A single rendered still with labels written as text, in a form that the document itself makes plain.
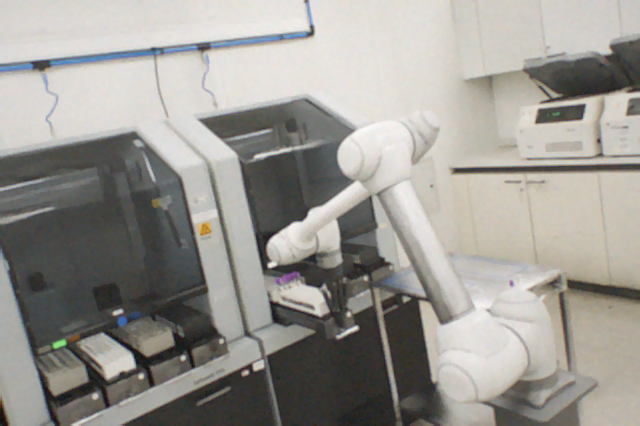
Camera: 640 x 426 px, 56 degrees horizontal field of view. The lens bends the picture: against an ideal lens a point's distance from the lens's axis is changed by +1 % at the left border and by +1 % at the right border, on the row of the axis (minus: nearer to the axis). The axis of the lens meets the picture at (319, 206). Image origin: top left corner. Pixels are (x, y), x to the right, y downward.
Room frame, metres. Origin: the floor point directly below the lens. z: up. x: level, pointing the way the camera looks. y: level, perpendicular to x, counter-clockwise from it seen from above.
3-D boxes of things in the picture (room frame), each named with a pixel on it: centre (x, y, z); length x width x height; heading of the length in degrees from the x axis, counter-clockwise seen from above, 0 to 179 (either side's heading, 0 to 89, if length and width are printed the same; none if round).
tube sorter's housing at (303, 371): (2.84, 0.26, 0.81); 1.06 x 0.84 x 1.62; 35
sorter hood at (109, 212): (2.19, 0.86, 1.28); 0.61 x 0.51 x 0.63; 125
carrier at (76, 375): (1.87, 0.91, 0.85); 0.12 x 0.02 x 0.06; 125
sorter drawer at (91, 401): (2.06, 1.04, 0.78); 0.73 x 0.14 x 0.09; 35
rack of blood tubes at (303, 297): (2.23, 0.12, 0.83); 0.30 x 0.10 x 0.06; 35
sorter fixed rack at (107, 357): (2.04, 0.84, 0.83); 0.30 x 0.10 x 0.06; 35
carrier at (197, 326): (2.13, 0.53, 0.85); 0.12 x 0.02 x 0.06; 125
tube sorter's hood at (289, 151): (2.68, 0.15, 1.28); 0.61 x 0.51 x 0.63; 125
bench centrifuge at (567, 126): (4.02, -1.81, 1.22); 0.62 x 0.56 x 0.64; 123
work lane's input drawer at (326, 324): (2.34, 0.19, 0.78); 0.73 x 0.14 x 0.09; 35
